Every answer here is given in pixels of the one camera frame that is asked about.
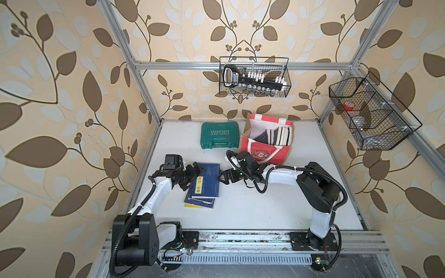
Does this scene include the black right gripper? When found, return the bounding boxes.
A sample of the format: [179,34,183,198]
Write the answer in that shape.
[217,167,251,184]

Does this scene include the navy book small yellow label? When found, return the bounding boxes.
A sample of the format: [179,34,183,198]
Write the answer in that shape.
[191,163,220,199]

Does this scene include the navy book dragon cover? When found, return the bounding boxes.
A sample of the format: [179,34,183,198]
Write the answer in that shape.
[184,188,215,209]

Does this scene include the burlap canvas bag red front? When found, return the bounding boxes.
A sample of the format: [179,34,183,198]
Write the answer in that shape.
[240,114,293,166]

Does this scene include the black wolf cover book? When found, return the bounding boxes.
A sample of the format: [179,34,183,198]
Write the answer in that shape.
[279,127,287,146]

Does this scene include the navy book barcode back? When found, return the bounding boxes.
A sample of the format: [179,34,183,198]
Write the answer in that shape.
[254,130,269,144]

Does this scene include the black brown cover book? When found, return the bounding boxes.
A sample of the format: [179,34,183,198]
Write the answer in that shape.
[273,127,282,145]

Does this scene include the yellow cartoon book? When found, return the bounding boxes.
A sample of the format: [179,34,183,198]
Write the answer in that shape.
[282,127,289,146]

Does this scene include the blue book yellow label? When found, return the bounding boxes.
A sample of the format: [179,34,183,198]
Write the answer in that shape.
[287,127,293,146]

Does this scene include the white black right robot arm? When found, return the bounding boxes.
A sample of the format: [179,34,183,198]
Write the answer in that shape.
[218,151,348,250]

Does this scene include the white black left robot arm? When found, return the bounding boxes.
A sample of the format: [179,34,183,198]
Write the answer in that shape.
[108,154,205,278]

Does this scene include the bottom yellow book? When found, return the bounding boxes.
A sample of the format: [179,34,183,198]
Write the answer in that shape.
[185,203,201,209]

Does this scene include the green plastic tool case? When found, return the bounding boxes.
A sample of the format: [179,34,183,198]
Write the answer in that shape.
[200,122,240,149]

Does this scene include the black socket wrench set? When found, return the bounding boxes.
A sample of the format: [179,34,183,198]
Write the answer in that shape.
[221,64,290,90]

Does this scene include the small circuit board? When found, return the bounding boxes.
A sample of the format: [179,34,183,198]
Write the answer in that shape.
[311,255,330,272]

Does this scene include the red tape roll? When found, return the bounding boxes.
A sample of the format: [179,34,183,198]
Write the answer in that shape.
[343,101,356,111]

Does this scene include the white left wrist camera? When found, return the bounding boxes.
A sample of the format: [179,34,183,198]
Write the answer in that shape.
[173,156,184,171]

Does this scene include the black wire basket back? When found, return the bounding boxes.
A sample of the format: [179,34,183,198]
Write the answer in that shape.
[219,56,292,98]

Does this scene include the black wire basket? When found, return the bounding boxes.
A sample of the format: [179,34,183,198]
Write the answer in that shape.
[219,56,292,98]
[329,72,423,151]

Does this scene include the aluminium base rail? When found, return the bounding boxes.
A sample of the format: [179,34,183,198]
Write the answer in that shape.
[102,228,390,266]

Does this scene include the black wire basket right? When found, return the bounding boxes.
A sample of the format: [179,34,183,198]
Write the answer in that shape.
[329,72,423,151]

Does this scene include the aluminium frame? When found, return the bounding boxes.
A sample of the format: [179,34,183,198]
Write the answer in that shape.
[97,0,445,164]

